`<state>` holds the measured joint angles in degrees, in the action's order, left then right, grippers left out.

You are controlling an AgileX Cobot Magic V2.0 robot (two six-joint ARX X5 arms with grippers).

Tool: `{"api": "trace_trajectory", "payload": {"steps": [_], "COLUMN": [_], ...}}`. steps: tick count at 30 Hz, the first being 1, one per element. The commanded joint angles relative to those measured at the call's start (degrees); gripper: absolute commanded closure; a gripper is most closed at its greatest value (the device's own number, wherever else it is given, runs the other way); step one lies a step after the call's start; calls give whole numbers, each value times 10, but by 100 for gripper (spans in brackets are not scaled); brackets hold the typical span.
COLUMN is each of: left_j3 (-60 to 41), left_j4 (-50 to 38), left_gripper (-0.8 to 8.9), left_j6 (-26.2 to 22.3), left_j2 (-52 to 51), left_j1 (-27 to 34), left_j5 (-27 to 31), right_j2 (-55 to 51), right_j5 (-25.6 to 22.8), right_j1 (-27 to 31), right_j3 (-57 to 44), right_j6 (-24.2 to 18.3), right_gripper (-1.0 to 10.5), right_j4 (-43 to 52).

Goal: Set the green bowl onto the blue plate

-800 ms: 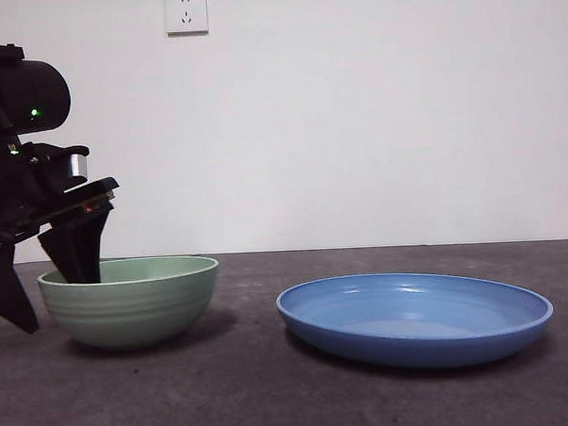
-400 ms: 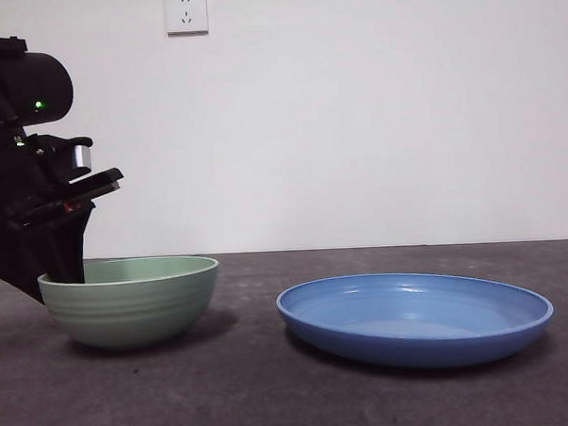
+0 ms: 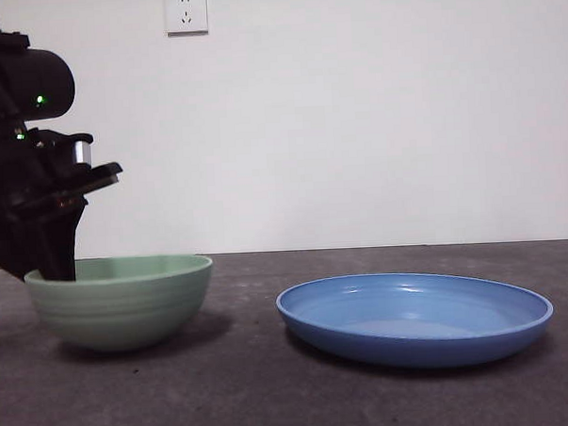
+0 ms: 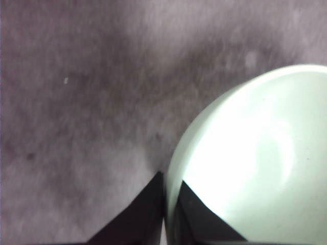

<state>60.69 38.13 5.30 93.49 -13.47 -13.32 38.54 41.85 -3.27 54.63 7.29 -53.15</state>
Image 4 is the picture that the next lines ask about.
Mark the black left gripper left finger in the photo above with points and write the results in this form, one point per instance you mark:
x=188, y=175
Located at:
x=143, y=219

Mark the green ribbed bowl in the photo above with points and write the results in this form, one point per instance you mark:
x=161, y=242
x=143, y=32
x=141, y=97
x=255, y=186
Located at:
x=255, y=127

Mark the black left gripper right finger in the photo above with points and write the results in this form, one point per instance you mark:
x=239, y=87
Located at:
x=201, y=222

